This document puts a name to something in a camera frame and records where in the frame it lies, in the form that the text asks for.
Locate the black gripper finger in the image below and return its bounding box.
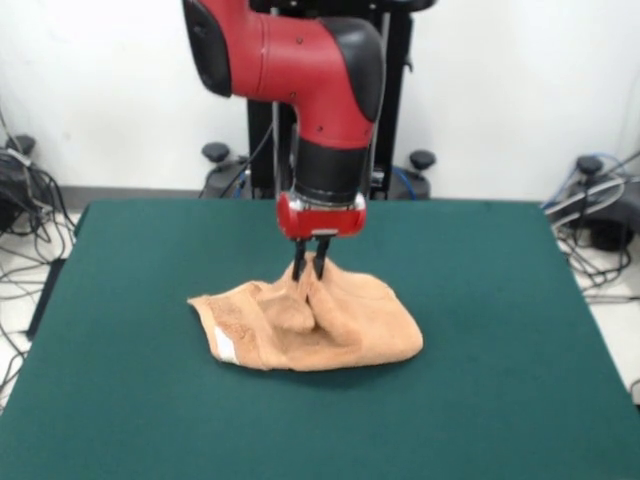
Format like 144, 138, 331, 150
313, 237, 332, 281
292, 237, 309, 281

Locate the black pedestal foot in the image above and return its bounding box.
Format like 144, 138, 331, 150
544, 154, 640, 252
0, 133, 37, 232

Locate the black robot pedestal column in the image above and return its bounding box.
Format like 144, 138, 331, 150
244, 0, 417, 201

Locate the black pedestal leg with knob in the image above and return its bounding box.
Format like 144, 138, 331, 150
369, 149, 437, 200
199, 142, 254, 200

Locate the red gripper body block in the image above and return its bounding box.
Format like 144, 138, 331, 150
276, 192, 369, 240

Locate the dark green table cloth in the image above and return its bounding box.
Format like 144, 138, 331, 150
0, 198, 640, 480

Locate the tan terry towel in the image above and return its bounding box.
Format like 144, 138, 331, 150
187, 251, 425, 374

